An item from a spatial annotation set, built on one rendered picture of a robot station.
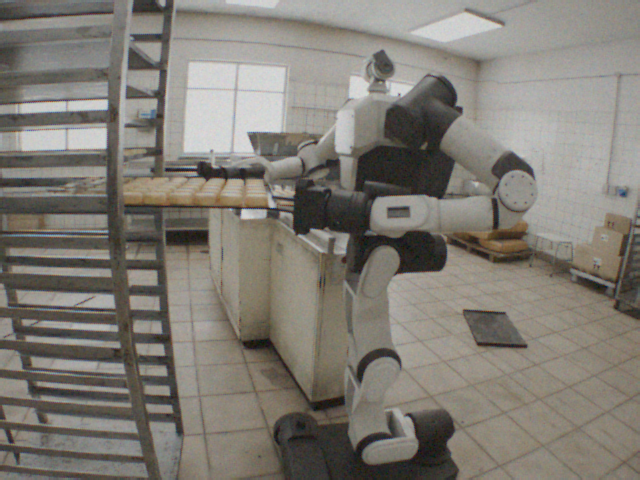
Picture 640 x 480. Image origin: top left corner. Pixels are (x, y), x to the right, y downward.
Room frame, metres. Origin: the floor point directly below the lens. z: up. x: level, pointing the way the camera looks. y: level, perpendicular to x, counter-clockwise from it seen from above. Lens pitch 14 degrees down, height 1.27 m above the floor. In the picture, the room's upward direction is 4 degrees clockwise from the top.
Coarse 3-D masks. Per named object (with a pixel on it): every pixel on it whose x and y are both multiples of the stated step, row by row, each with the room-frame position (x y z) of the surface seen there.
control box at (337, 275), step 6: (336, 252) 1.55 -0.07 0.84; (342, 252) 1.56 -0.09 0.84; (336, 258) 1.53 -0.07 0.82; (336, 264) 1.53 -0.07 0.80; (342, 264) 1.54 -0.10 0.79; (336, 270) 1.53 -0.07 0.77; (342, 270) 1.54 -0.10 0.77; (336, 276) 1.53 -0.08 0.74; (342, 276) 1.54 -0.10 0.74; (336, 282) 1.53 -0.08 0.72; (342, 282) 1.54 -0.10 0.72
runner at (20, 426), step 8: (0, 424) 0.64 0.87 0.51; (8, 424) 0.65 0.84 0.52; (16, 424) 0.66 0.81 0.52; (24, 424) 0.66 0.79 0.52; (32, 424) 0.67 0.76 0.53; (40, 424) 0.67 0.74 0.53; (40, 432) 0.67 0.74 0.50; (48, 432) 0.67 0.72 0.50; (56, 432) 0.68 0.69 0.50; (64, 432) 0.69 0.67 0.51; (72, 432) 0.69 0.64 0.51; (80, 432) 0.70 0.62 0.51; (88, 432) 0.70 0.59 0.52; (96, 432) 0.71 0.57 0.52; (104, 432) 0.71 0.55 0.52; (112, 432) 0.72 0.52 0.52; (120, 432) 0.72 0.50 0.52; (128, 432) 0.72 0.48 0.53; (136, 432) 0.73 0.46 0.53; (136, 440) 0.73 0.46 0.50
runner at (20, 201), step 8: (0, 200) 0.68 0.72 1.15; (8, 200) 0.68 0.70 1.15; (16, 200) 0.68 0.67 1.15; (24, 200) 0.69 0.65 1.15; (32, 200) 0.69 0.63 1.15; (40, 200) 0.70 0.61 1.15; (48, 200) 0.70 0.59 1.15; (56, 200) 0.71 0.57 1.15; (64, 200) 0.71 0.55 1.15; (72, 200) 0.71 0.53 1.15; (80, 200) 0.72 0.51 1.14; (88, 200) 0.72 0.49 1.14; (96, 200) 0.72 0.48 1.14; (104, 200) 0.73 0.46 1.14; (0, 208) 0.67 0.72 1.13; (8, 208) 0.68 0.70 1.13; (16, 208) 0.68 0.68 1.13; (24, 208) 0.69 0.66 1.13; (32, 208) 0.69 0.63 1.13; (40, 208) 0.70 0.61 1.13; (48, 208) 0.70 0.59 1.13; (56, 208) 0.70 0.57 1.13; (64, 208) 0.71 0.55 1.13; (72, 208) 0.71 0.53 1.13; (80, 208) 0.72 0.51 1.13; (88, 208) 0.72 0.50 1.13; (96, 208) 0.72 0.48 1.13; (104, 208) 0.73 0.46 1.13
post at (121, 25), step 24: (120, 0) 0.71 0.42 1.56; (120, 24) 0.71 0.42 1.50; (120, 48) 0.71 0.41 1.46; (120, 72) 0.71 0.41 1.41; (120, 96) 0.71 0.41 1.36; (120, 120) 0.71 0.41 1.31; (120, 144) 0.72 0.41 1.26; (120, 168) 0.72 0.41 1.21; (120, 192) 0.72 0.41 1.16; (120, 216) 0.71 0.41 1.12; (120, 240) 0.71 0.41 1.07; (120, 264) 0.71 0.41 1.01; (120, 288) 0.71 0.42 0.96; (120, 312) 0.71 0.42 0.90; (120, 336) 0.70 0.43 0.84; (144, 408) 0.72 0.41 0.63; (144, 432) 0.71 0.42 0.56; (144, 456) 0.70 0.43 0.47
